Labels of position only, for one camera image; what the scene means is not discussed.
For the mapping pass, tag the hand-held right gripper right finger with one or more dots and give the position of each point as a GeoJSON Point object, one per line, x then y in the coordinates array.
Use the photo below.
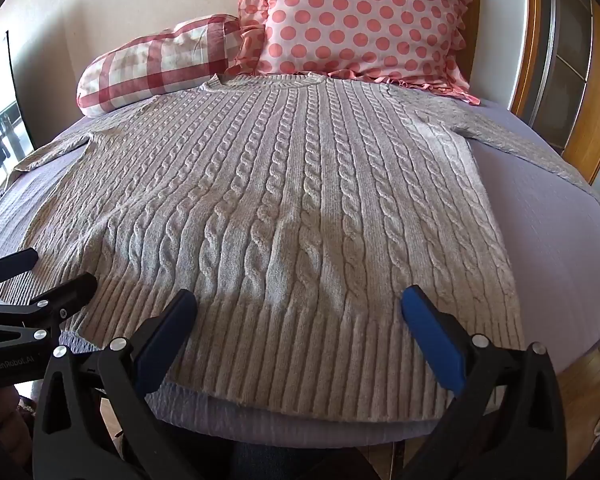
{"type": "Point", "coordinates": [432, 342]}

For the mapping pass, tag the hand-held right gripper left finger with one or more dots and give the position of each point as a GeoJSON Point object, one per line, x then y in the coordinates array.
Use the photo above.
{"type": "Point", "coordinates": [166, 341]}

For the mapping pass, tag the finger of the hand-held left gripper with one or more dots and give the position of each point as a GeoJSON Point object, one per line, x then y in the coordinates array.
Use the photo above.
{"type": "Point", "coordinates": [70, 296]}
{"type": "Point", "coordinates": [17, 259]}

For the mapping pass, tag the lilac bed cover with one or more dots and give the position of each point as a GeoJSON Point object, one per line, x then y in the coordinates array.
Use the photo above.
{"type": "Point", "coordinates": [545, 240]}

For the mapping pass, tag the red checked pillow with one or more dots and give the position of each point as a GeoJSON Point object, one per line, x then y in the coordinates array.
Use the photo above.
{"type": "Point", "coordinates": [160, 64]}

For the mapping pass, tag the wooden headboard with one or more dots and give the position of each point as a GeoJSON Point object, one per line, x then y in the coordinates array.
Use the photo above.
{"type": "Point", "coordinates": [555, 60]}

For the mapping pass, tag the pink polka dot pillow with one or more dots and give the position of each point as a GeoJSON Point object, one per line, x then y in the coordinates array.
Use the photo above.
{"type": "Point", "coordinates": [365, 20]}

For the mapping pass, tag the wall poster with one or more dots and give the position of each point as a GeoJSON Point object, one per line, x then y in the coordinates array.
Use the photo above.
{"type": "Point", "coordinates": [2, 145]}

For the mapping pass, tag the wooden bed frame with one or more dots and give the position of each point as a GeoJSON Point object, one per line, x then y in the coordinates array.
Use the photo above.
{"type": "Point", "coordinates": [587, 395]}

